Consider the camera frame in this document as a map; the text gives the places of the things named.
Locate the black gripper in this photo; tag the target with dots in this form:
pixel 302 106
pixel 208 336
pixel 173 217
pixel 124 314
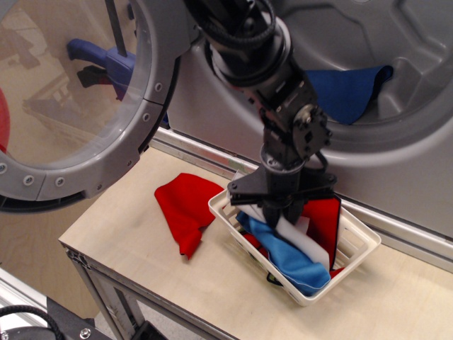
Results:
pixel 282 188

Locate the red cloth with black trim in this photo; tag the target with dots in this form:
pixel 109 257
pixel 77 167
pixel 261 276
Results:
pixel 323 228

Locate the light grey cloth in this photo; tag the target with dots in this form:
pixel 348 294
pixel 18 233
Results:
pixel 295 235

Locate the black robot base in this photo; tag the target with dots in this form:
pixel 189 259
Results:
pixel 42 318

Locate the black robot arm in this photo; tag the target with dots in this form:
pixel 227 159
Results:
pixel 251 51

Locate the aluminium rail under machine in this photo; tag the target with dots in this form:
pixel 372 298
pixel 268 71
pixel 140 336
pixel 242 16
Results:
pixel 396 233

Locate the grey round machine door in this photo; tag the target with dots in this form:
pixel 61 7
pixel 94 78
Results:
pixel 69 143

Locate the grey washing machine front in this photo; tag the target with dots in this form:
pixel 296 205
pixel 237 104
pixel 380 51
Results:
pixel 397 158

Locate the aluminium table frame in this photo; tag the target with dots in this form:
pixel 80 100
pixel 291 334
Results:
pixel 119 300

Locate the dark blue cloth in drum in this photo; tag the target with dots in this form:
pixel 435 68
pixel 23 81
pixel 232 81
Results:
pixel 345 95

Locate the red cloth on table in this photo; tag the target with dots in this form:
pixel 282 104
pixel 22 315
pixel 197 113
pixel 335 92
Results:
pixel 184 203

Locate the white plastic laundry basket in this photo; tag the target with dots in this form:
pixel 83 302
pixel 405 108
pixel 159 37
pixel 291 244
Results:
pixel 355 242

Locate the light blue cloth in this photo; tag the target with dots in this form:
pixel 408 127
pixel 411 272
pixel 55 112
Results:
pixel 306 276

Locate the blue clamp behind door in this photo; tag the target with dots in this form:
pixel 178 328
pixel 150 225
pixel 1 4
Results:
pixel 108 67

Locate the red object behind door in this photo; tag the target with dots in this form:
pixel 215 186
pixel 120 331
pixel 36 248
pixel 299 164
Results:
pixel 5 123

